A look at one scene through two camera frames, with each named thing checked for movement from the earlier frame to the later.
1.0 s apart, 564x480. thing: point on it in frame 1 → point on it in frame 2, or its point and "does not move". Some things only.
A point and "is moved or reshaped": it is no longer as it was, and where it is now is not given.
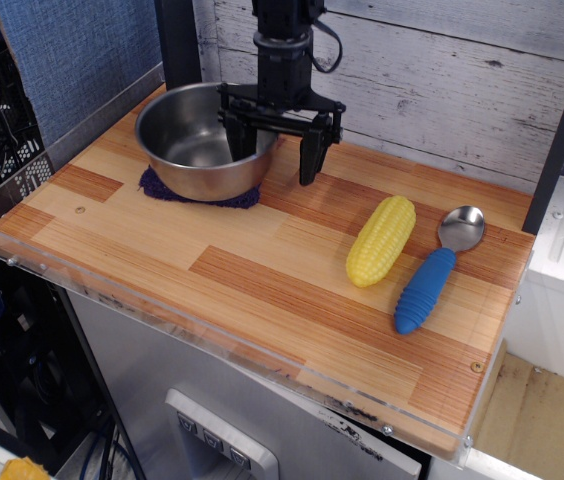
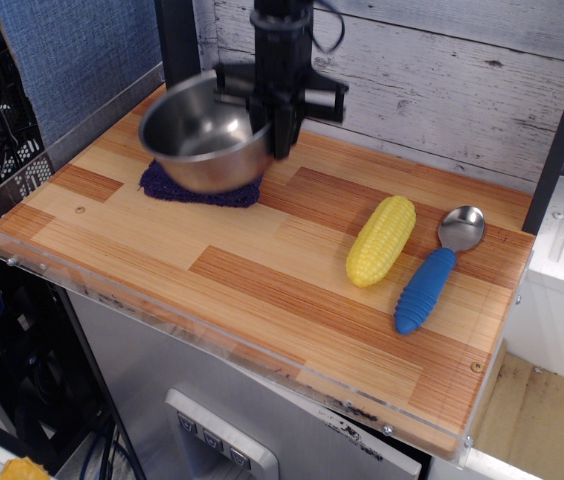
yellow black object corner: (23, 469) does not move
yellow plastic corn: (381, 240) does not move
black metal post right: (559, 146) does not move
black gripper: (283, 98) → (282, 66)
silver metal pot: (184, 144) is moved or reshaped
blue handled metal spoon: (460, 227) does not move
